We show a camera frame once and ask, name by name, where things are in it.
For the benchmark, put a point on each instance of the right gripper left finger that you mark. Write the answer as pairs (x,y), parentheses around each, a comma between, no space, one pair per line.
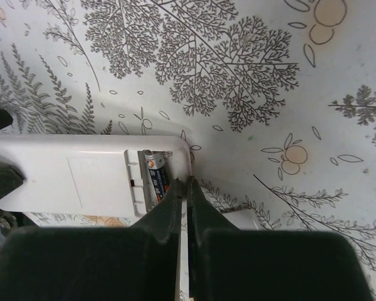
(138,262)

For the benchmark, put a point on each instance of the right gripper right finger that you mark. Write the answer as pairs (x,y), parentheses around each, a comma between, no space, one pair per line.
(227,263)

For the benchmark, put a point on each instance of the floral tablecloth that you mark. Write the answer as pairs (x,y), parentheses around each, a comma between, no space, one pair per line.
(275,99)

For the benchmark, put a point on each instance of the white battery cover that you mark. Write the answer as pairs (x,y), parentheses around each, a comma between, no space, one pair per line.
(244,219)

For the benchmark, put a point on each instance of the grey white remote control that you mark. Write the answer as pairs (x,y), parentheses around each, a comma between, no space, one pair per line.
(97,175)

